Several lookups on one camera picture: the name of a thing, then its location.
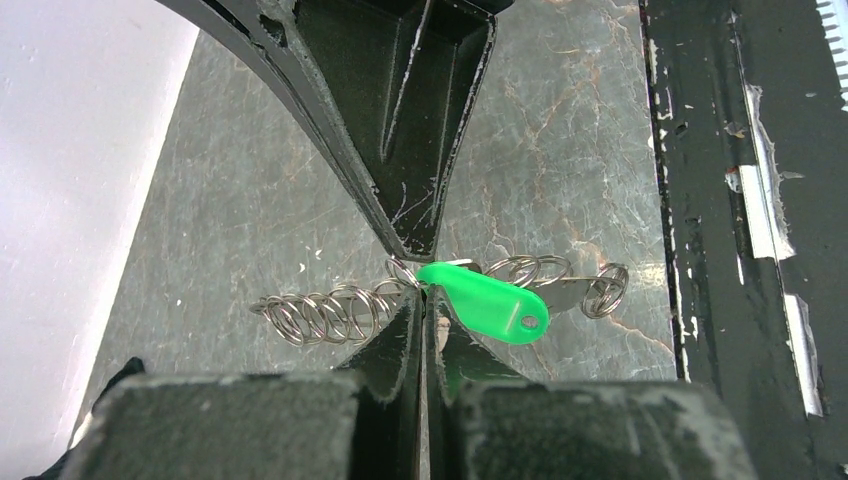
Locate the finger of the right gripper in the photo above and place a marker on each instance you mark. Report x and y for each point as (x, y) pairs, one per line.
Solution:
(264, 36)
(403, 76)

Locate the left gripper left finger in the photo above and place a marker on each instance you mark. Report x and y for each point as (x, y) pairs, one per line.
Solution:
(359, 420)

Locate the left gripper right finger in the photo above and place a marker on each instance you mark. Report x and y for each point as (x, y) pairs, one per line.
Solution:
(487, 421)

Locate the key with green tag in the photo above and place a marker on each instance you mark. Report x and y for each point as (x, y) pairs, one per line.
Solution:
(488, 306)

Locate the metal key organizer plate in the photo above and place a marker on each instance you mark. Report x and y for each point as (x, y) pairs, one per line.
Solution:
(353, 314)

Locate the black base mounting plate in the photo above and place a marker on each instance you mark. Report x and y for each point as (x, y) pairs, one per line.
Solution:
(751, 153)

